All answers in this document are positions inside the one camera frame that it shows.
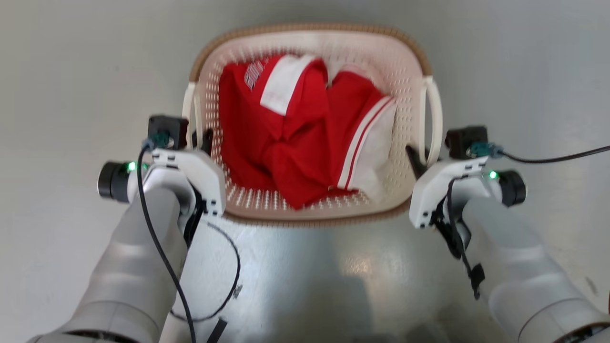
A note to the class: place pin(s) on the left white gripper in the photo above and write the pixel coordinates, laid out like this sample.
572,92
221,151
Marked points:
202,174

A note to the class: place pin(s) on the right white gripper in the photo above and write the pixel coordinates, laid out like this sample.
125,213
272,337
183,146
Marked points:
429,190

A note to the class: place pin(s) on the cream laundry basket brown rim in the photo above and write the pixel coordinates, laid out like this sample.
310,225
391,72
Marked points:
310,43

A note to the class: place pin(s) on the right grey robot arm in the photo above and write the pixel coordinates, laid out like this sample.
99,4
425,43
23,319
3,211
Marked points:
519,267

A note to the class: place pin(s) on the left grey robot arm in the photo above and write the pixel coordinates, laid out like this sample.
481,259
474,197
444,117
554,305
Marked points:
124,267

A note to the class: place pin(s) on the red and white garment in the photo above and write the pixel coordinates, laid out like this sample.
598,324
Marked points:
305,157

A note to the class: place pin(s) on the left black wrist camera box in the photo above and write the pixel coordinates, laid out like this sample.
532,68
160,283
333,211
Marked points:
167,131

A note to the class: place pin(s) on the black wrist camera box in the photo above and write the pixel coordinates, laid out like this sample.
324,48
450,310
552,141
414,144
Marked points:
167,131
464,140

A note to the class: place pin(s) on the right black wrist camera box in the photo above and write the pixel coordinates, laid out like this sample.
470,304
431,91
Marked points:
464,140

